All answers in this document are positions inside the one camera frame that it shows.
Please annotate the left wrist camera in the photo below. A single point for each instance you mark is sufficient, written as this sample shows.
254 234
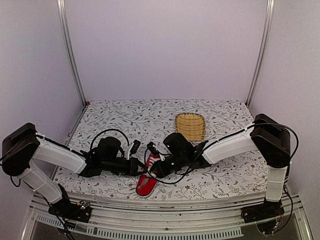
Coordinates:
132 149

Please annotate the aluminium front rail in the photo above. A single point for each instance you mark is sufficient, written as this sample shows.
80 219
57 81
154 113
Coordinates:
206 219

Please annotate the red canvas sneaker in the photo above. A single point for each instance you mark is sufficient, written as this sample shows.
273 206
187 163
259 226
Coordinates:
145 185

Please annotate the woven bamboo tray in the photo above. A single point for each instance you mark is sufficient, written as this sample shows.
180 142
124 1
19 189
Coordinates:
191 125

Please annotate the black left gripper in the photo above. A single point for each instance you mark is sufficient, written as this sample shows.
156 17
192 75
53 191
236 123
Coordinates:
133 168

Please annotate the aluminium frame post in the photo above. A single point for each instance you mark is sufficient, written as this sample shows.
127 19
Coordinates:
61 8
270 5

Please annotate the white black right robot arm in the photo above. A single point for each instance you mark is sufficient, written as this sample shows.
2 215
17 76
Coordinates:
271 139

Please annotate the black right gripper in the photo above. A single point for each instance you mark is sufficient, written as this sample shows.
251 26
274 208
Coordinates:
161 172

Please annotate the right aluminium frame post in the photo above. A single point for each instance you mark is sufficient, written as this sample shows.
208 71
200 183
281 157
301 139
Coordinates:
270 5

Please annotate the white shoelace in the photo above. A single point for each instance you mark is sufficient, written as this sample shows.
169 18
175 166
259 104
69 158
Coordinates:
149 165

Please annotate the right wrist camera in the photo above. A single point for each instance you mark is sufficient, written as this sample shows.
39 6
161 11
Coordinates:
155 155

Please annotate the left aluminium frame post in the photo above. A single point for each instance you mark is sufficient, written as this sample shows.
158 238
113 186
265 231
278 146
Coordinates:
61 8

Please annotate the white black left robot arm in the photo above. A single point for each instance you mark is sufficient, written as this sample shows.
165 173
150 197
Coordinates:
25 145

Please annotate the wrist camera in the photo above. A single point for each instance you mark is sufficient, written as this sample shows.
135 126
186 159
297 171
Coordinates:
132 149
155 155

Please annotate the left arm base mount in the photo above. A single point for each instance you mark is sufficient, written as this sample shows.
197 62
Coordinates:
71 211

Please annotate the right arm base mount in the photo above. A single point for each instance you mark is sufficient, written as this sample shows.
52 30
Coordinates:
271 213

